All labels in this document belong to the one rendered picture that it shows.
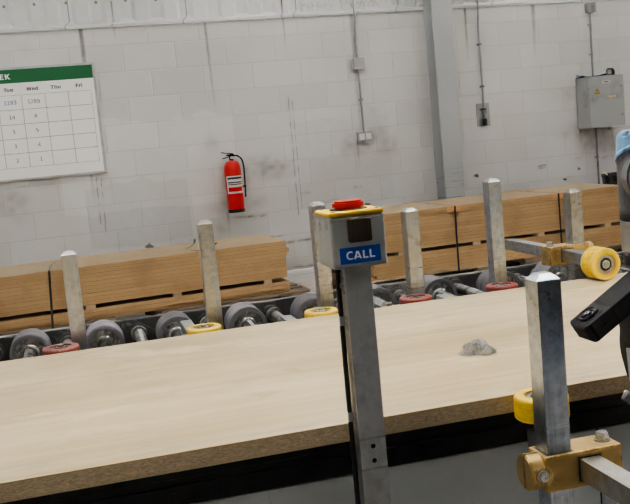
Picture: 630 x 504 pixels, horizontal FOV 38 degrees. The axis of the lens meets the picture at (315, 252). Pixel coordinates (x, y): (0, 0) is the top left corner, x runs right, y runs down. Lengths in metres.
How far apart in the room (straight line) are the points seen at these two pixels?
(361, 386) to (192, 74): 7.23
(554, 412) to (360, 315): 0.31
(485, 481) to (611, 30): 8.70
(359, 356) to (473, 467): 0.41
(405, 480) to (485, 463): 0.14
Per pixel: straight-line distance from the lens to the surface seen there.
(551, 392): 1.28
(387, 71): 8.82
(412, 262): 2.34
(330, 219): 1.11
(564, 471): 1.32
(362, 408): 1.18
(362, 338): 1.16
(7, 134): 8.13
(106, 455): 1.35
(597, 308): 1.18
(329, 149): 8.58
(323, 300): 2.28
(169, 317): 2.62
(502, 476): 1.54
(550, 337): 1.27
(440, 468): 1.49
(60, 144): 8.13
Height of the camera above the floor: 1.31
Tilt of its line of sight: 7 degrees down
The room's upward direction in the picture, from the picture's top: 5 degrees counter-clockwise
